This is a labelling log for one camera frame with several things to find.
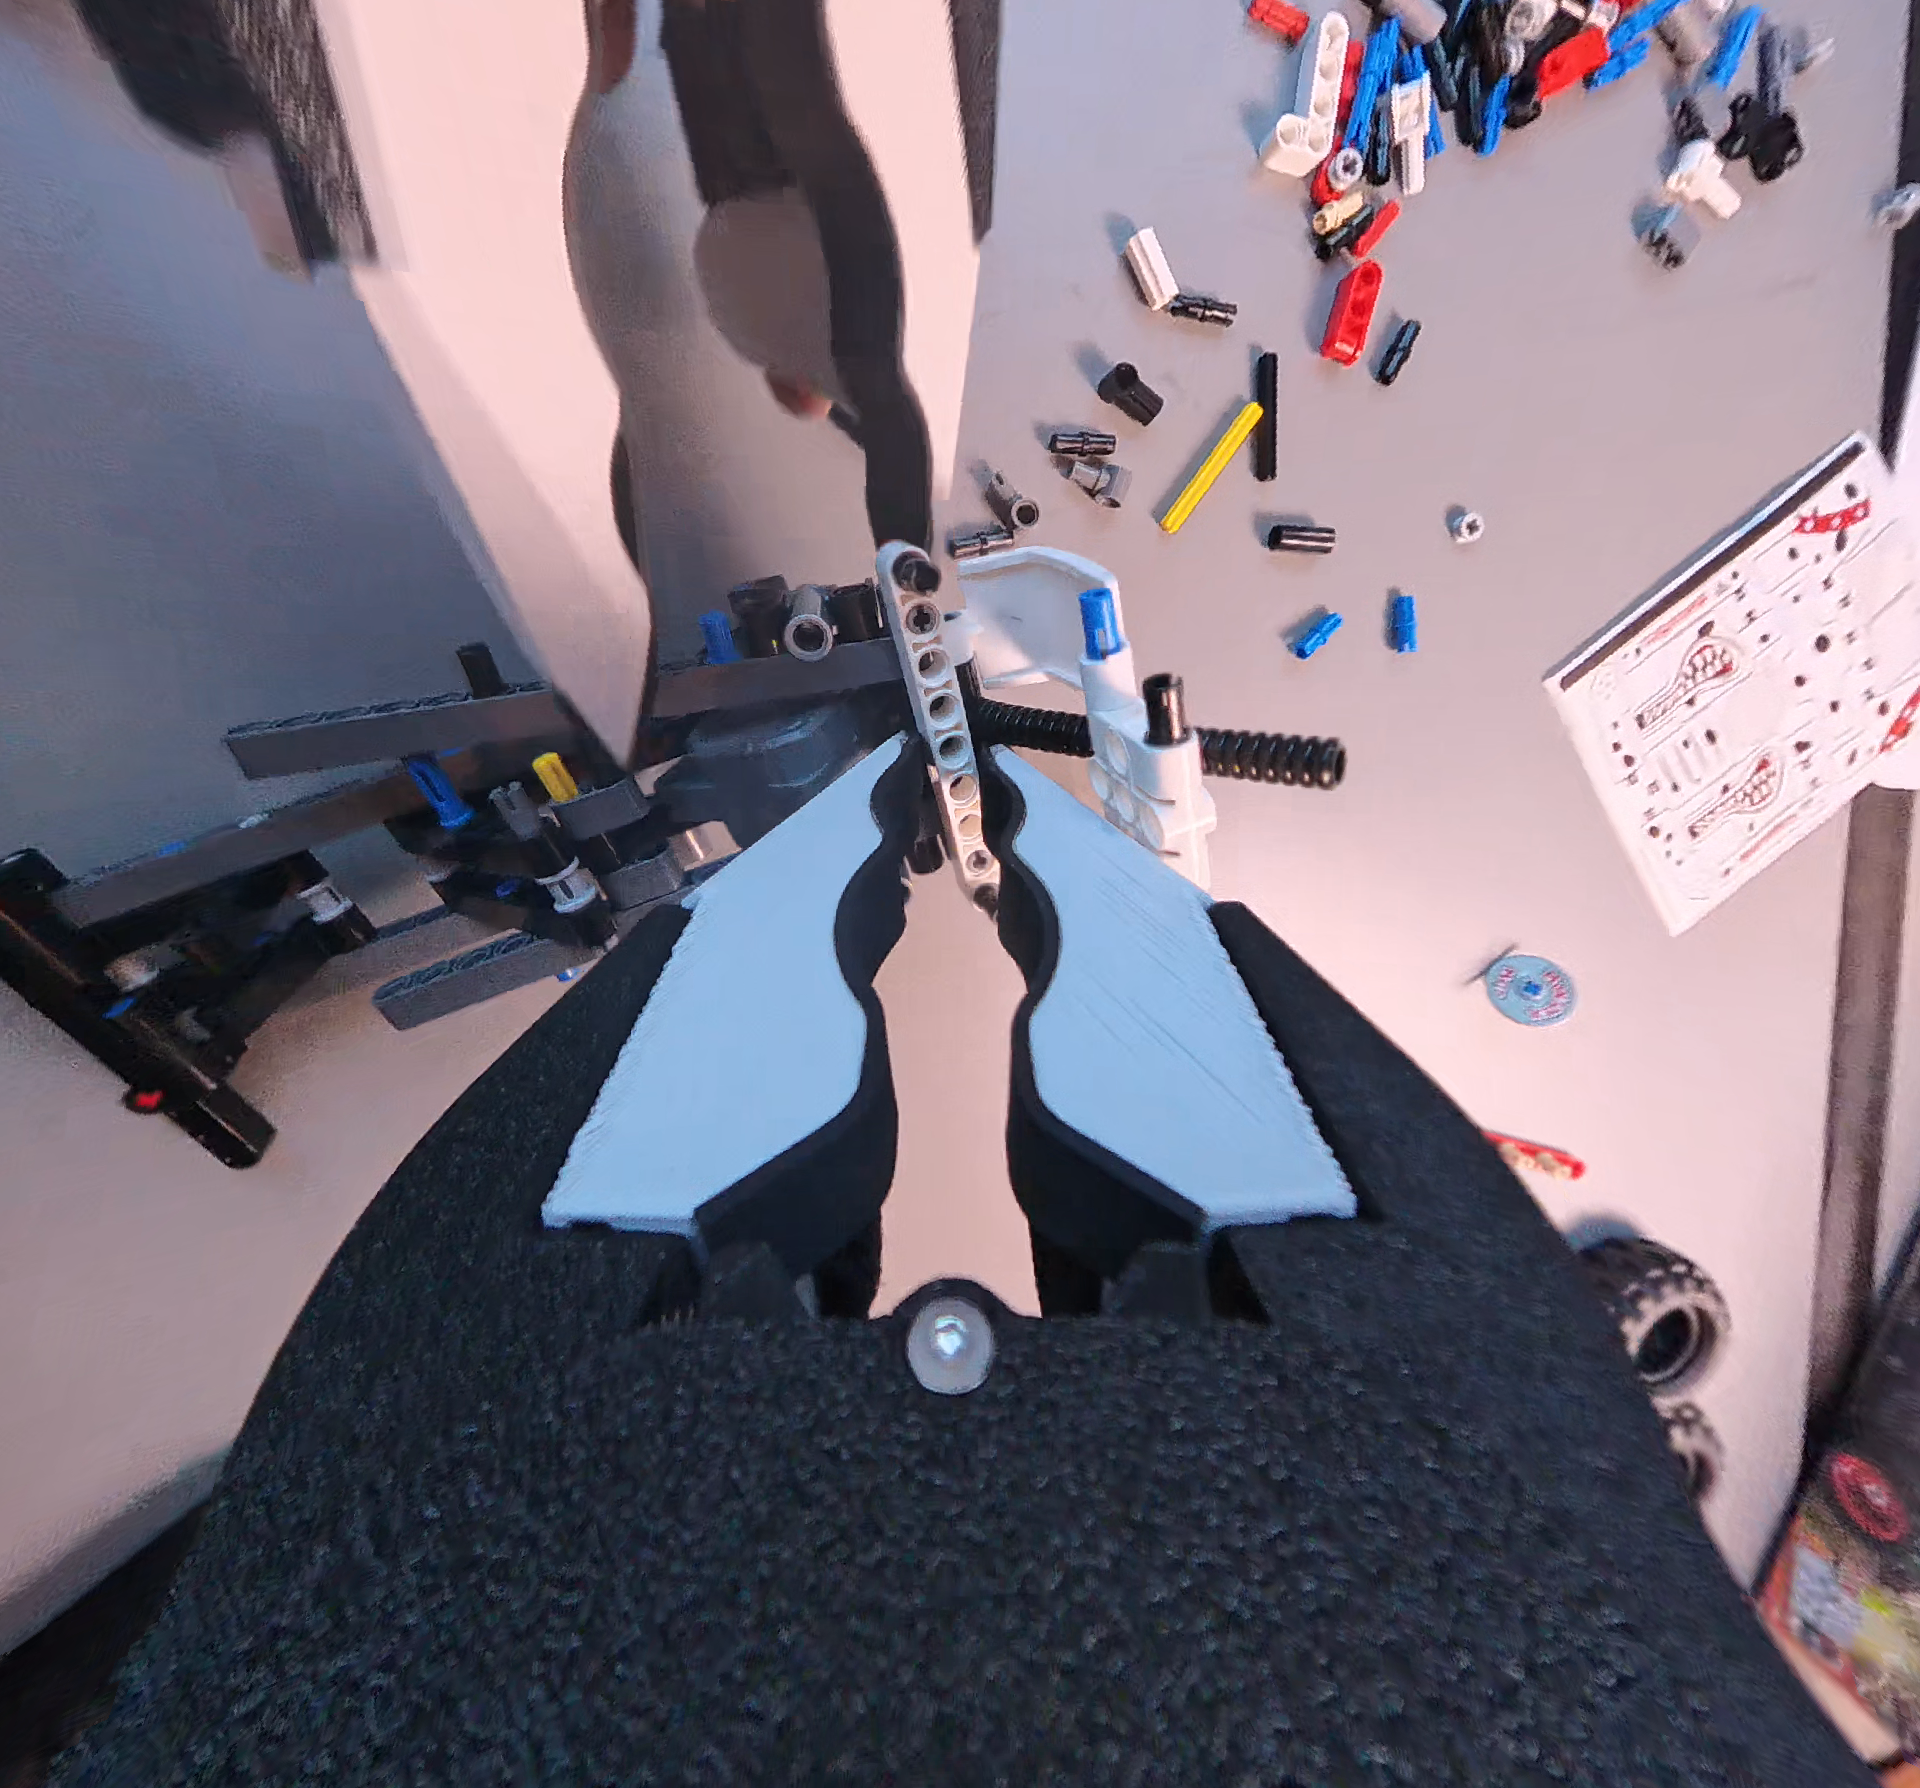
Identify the grey and black connector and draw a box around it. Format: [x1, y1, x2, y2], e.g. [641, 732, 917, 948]
[1044, 418, 1133, 511]

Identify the dark grey brick connector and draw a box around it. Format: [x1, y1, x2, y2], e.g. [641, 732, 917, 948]
[944, 456, 1047, 569]

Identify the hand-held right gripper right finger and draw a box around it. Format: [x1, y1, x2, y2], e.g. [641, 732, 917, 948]
[985, 746, 1360, 1238]

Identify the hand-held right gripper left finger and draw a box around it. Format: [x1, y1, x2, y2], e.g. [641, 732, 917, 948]
[544, 740, 909, 1247]

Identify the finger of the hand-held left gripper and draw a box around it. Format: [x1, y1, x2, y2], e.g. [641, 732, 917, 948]
[287, 0, 653, 749]
[785, 0, 998, 565]

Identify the round grey disc piece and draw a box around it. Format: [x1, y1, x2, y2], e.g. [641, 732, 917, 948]
[1479, 948, 1582, 1032]

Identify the pile of small brick pieces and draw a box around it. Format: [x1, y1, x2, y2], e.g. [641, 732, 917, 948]
[1246, 0, 1920, 279]

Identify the black toy tyre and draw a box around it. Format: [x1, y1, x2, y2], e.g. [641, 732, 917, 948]
[1572, 1230, 1737, 1396]
[1648, 1396, 1737, 1510]

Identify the toy brick model car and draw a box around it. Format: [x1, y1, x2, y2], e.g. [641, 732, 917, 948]
[0, 534, 1346, 1167]

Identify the sticker sheet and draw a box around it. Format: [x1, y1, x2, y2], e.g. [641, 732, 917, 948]
[1542, 428, 1920, 936]

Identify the yellow brick axle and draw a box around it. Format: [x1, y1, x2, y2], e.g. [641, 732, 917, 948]
[1154, 398, 1269, 542]

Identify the red brick piece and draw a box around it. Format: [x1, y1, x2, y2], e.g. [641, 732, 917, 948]
[1314, 251, 1395, 372]

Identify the black toy set box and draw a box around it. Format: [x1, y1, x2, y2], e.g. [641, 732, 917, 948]
[1752, 1424, 1920, 1761]

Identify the light grey brick beam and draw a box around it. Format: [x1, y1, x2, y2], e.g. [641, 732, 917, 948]
[873, 539, 1008, 913]

